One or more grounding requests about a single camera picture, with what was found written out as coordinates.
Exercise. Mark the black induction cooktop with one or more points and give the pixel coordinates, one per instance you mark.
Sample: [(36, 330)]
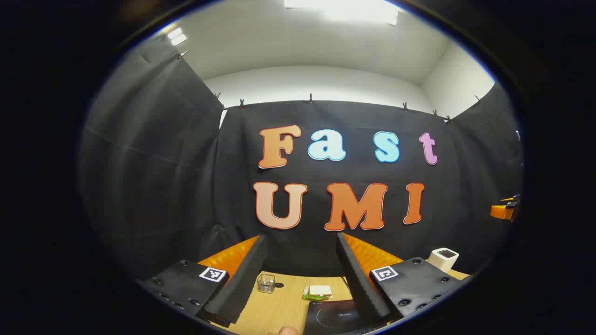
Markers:
[(335, 321)]

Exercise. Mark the row of black clips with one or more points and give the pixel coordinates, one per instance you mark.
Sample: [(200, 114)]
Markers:
[(310, 98)]

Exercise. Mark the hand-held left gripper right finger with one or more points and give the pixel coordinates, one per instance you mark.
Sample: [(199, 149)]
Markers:
[(361, 284)]

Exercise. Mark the ceiling light panel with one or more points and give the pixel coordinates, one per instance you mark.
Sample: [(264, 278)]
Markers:
[(344, 9), (177, 36)]

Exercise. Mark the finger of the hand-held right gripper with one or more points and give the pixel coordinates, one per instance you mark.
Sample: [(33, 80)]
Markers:
[(502, 211)]

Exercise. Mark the small white plate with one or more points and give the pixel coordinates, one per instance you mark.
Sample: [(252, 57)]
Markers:
[(309, 296)]

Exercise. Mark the white toaster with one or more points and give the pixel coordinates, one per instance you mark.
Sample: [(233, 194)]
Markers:
[(442, 260)]

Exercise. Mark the sandwich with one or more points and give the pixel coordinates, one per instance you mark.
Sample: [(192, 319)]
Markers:
[(320, 290)]

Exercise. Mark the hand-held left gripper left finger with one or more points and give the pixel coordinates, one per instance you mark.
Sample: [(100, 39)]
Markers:
[(237, 288)]

